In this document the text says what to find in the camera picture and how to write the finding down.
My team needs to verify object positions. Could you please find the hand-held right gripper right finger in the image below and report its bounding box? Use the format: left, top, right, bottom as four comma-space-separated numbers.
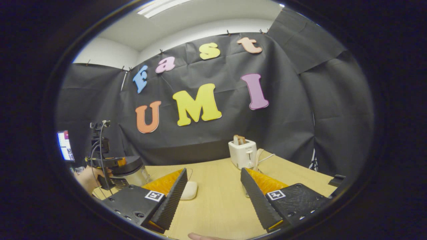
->
240, 168, 329, 233

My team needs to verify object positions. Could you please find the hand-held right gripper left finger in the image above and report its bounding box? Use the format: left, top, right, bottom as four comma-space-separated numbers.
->
101, 168, 188, 234

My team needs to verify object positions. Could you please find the black silver rice cooker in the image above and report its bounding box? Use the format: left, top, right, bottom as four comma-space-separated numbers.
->
110, 156, 151, 188

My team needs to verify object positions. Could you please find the white rice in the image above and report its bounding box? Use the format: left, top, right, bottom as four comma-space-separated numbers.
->
180, 181, 198, 200

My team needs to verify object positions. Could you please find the computer monitor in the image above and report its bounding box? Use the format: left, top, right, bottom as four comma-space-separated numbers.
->
57, 131, 75, 162

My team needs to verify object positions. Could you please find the clear glass container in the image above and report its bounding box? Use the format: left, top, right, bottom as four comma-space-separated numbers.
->
147, 168, 198, 200

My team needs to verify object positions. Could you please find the white toaster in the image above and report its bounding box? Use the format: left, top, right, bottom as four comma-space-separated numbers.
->
229, 140, 257, 170

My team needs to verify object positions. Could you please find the small black block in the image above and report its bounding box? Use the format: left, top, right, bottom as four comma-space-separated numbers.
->
329, 174, 346, 187

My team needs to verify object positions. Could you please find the black backdrop cloth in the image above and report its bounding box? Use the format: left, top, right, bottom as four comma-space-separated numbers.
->
55, 7, 374, 182

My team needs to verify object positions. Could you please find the ceiling light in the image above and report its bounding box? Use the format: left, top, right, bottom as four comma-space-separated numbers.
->
137, 0, 193, 19

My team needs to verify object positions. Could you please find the white toaster cable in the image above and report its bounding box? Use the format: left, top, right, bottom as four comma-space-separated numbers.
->
256, 148, 275, 166

